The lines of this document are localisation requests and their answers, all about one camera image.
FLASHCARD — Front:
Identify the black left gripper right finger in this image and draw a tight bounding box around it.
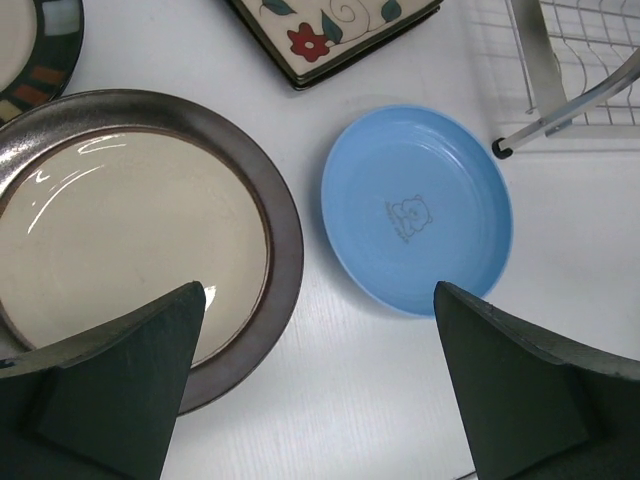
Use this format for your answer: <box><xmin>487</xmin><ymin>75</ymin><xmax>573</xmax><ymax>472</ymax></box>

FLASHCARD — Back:
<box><xmin>434</xmin><ymin>281</ymin><xmax>639</xmax><ymax>479</ymax></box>

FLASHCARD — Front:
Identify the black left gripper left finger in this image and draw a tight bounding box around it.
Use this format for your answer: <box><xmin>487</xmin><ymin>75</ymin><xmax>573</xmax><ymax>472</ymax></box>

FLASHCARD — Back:
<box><xmin>1</xmin><ymin>281</ymin><xmax>206</xmax><ymax>479</ymax></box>

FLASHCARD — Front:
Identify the blue bear plate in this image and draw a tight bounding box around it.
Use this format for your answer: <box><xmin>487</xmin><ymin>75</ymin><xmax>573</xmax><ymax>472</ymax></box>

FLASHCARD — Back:
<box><xmin>320</xmin><ymin>105</ymin><xmax>513</xmax><ymax>317</ymax></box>

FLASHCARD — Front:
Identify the metal dish rack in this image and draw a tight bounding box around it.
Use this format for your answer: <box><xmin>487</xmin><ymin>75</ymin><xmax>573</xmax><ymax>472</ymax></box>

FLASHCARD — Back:
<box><xmin>492</xmin><ymin>1</ymin><xmax>639</xmax><ymax>159</ymax></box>

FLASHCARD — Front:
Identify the brown rimmed cream plate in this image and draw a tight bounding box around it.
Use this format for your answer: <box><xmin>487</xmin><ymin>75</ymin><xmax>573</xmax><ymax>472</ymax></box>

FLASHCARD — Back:
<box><xmin>1</xmin><ymin>89</ymin><xmax>304</xmax><ymax>414</ymax></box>

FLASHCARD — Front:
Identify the striped rim round plate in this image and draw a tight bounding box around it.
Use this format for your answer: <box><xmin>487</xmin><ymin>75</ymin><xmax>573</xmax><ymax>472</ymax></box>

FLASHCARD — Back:
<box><xmin>1</xmin><ymin>1</ymin><xmax>85</xmax><ymax>125</ymax></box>

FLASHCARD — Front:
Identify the square floral plate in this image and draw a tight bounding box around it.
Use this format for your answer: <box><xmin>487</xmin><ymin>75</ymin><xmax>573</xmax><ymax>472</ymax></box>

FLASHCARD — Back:
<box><xmin>229</xmin><ymin>0</ymin><xmax>442</xmax><ymax>90</ymax></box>

